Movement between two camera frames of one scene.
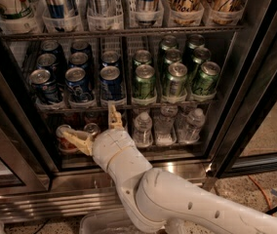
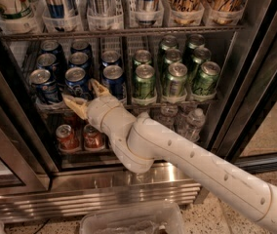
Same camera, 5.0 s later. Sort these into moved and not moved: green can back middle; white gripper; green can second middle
Moved: white gripper
Not moved: green can second middle; green can back middle
